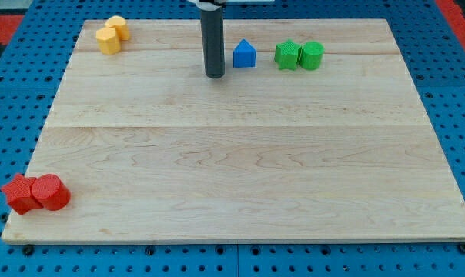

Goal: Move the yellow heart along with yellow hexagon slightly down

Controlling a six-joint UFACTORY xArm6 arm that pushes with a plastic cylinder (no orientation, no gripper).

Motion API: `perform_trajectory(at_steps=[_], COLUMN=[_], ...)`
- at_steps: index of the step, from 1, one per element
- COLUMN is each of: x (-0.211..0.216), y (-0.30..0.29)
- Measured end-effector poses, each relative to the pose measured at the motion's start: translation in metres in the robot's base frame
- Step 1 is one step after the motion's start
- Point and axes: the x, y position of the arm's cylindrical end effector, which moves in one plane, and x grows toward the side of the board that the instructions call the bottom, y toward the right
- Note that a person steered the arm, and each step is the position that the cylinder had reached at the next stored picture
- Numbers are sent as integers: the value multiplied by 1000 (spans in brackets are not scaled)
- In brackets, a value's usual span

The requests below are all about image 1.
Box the white rod mount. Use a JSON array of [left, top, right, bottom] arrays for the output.
[[187, 0, 274, 10]]

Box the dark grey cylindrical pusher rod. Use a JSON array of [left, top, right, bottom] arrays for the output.
[[200, 8, 225, 78]]

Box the yellow heart block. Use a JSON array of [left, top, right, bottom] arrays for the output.
[[105, 15, 131, 41]]

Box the yellow hexagon block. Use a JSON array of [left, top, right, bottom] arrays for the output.
[[95, 27, 121, 55]]

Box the blue triangle house block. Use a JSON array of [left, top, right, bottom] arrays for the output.
[[233, 39, 256, 68]]

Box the green star block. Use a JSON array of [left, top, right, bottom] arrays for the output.
[[274, 39, 302, 70]]

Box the green cylinder block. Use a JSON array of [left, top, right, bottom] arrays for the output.
[[299, 41, 325, 70]]

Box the light wooden board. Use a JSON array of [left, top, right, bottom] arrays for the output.
[[2, 19, 465, 245]]

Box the red cylinder block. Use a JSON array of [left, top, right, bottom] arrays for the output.
[[31, 174, 71, 211]]

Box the red star block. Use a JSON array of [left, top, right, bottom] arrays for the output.
[[0, 173, 43, 215]]

